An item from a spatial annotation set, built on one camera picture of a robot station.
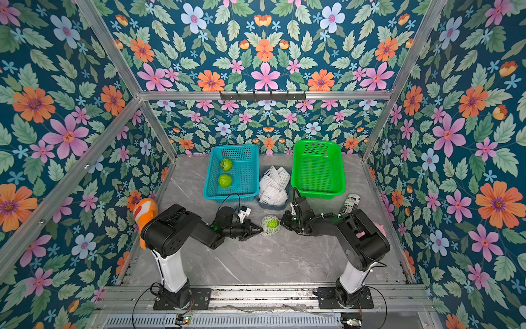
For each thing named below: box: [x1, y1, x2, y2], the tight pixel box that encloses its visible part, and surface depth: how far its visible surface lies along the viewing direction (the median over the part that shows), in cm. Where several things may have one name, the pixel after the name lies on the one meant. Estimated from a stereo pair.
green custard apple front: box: [266, 219, 279, 229], surface depth 88 cm
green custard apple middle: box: [217, 174, 233, 188], surface depth 104 cm
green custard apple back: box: [219, 158, 233, 172], surface depth 111 cm
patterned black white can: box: [338, 193, 361, 216], surface depth 98 cm
